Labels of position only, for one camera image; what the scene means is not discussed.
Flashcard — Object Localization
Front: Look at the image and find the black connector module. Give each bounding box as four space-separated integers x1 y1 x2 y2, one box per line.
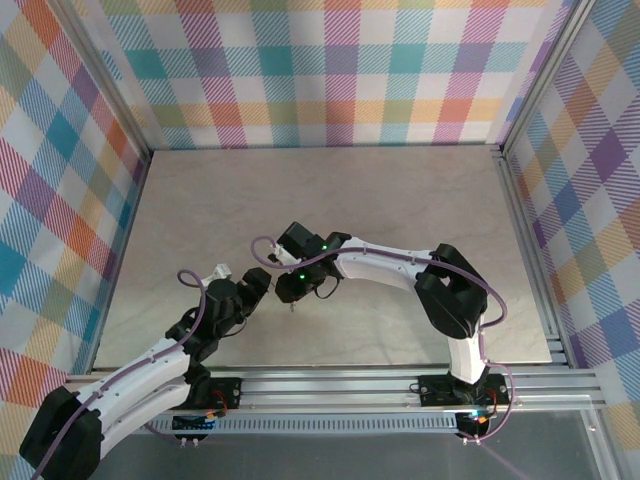
453 409 494 444
171 409 220 446

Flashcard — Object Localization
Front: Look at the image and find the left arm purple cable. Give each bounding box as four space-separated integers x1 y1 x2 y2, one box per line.
32 269 211 480

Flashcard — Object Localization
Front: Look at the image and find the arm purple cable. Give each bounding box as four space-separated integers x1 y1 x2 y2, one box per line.
250 236 514 444
32 269 211 480

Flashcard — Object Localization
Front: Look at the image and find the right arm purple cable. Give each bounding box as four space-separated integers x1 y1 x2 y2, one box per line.
250 236 514 444

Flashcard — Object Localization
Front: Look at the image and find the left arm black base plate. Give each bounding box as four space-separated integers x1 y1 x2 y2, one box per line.
199 377 244 410

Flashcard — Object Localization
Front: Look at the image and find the aluminium mounting rail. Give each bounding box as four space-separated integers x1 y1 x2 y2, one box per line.
54 367 609 416

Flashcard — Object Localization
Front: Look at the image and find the aluminium side rail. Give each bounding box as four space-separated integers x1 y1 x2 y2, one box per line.
87 149 154 375
492 144 571 371

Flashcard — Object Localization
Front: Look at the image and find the slotted grey cable duct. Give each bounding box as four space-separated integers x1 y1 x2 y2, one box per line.
149 412 461 435

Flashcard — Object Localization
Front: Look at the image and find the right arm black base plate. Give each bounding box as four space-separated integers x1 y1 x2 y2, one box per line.
417 372 511 407

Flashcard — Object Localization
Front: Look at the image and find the aluminium corner post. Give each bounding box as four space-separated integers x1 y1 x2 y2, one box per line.
497 0 599 156
47 0 154 161

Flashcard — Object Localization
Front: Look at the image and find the aluminium frame bar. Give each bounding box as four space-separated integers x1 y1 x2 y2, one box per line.
589 407 629 480

